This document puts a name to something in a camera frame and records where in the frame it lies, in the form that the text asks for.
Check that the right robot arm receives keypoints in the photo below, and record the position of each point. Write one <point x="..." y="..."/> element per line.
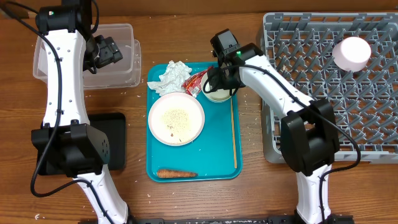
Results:
<point x="308" y="140"/>

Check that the grey dishwasher rack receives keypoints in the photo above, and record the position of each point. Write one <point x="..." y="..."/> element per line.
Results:
<point x="299" y="46"/>

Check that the large white plate with rice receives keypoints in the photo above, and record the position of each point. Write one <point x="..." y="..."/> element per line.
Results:
<point x="176" y="119"/>

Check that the red snack wrapper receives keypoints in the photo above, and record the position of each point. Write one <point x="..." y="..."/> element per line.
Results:
<point x="192" y="85"/>

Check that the clear plastic bin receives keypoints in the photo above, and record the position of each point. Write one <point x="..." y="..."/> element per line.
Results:
<point x="124" y="62"/>

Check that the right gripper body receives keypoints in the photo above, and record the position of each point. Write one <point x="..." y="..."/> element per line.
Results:
<point x="219" y="79"/>

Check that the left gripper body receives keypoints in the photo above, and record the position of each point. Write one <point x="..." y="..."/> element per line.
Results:
<point x="107" y="53"/>

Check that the pale green bowl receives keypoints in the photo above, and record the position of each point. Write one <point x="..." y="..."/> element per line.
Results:
<point x="218" y="96"/>

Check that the pink plastic bowl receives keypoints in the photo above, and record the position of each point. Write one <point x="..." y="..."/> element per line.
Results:
<point x="351" y="54"/>

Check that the wooden chopstick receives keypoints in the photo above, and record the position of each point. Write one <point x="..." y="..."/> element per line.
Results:
<point x="233" y="134"/>

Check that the black tray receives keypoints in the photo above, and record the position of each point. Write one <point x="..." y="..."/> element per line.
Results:
<point x="116" y="140"/>

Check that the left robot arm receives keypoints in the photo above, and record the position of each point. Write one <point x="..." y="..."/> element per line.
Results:
<point x="64" y="106"/>

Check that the crumpled white tissue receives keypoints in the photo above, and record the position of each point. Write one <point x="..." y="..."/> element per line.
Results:
<point x="172" y="80"/>

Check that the orange carrot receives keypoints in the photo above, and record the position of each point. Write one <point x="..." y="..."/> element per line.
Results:
<point x="174" y="174"/>

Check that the teal plastic serving tray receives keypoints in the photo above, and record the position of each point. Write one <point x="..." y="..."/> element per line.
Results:
<point x="210" y="155"/>

